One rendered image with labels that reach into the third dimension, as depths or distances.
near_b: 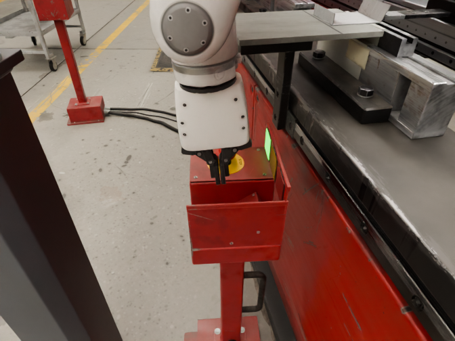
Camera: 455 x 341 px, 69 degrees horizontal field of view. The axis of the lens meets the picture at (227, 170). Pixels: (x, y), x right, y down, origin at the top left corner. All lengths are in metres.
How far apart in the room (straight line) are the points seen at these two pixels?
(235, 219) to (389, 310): 0.25
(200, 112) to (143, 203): 1.32
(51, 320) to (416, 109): 0.79
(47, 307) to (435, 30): 1.04
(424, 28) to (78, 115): 2.11
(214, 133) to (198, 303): 0.97
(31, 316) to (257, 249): 0.49
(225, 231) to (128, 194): 1.29
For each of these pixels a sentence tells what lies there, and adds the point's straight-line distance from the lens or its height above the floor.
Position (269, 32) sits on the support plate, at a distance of 0.62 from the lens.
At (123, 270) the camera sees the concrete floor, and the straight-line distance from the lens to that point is 1.48.
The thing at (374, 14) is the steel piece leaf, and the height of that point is 1.01.
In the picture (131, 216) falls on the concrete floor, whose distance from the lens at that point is 1.68.
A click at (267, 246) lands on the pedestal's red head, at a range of 0.60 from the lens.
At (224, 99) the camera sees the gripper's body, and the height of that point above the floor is 0.97.
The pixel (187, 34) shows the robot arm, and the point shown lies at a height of 1.08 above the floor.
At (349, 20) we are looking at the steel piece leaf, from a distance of 0.73.
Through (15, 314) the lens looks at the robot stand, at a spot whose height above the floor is 0.53.
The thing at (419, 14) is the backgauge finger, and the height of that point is 1.00.
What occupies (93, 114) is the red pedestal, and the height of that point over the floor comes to 0.06.
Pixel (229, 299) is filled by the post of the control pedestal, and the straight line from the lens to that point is 0.87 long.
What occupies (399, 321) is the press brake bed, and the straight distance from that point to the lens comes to 0.52.
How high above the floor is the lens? 1.16
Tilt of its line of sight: 38 degrees down
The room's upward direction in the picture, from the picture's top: straight up
